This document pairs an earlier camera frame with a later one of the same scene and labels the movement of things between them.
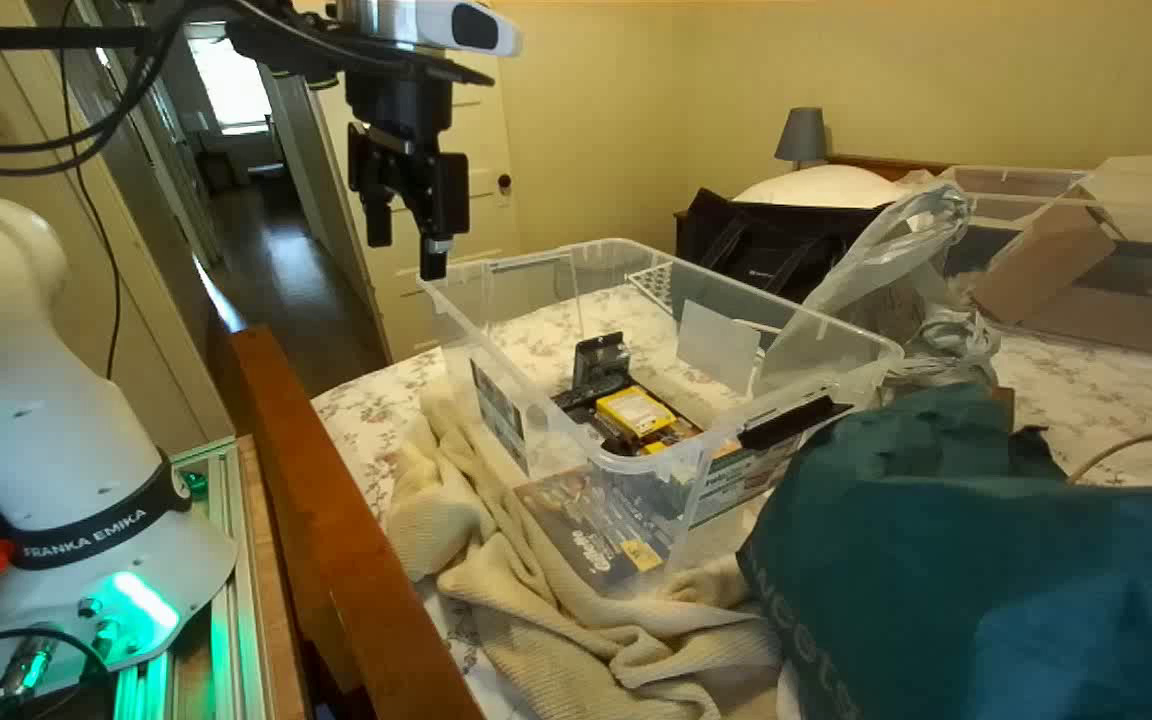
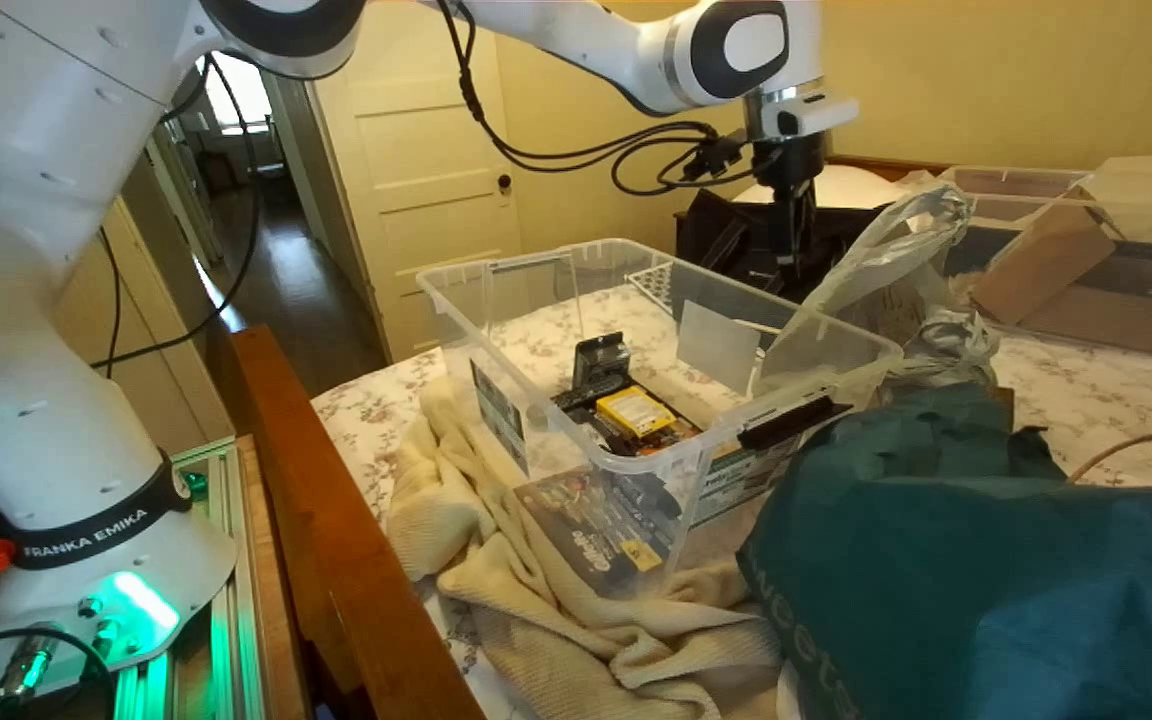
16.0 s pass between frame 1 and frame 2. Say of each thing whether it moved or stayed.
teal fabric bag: stayed
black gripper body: moved
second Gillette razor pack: stayed
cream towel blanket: stayed
